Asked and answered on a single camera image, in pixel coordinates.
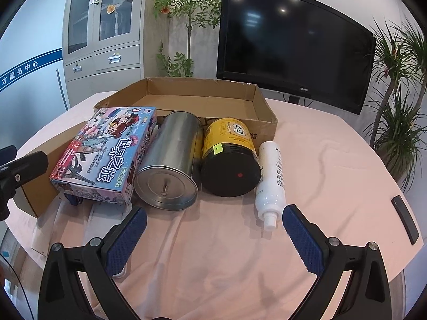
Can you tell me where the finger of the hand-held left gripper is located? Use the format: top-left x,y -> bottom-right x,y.
0,151 -> 49,190

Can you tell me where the white plastic bottle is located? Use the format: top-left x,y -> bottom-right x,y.
255,141 -> 287,232

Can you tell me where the black flat bar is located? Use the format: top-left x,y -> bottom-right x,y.
392,195 -> 420,245

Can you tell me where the grey metal cabinet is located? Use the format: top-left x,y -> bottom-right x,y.
63,0 -> 149,109

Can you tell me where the brown cardboard box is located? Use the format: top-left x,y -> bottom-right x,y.
13,77 -> 278,219

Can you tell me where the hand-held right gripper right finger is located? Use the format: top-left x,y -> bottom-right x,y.
282,204 -> 392,320

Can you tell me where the tall leafy green plant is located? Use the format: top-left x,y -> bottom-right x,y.
148,0 -> 222,79

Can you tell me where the silver metal tin can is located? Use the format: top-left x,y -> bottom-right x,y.
133,111 -> 203,211

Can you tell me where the spiky palm-like green plant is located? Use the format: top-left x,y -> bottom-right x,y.
363,17 -> 427,194

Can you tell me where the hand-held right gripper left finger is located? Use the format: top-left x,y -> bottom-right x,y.
38,207 -> 148,320

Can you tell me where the black flat-screen television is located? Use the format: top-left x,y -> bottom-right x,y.
216,0 -> 377,115

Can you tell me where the yellow label dark bottle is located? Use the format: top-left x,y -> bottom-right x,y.
200,117 -> 262,197

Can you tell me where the colourful cartoon game box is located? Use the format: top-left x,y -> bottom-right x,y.
49,106 -> 158,206

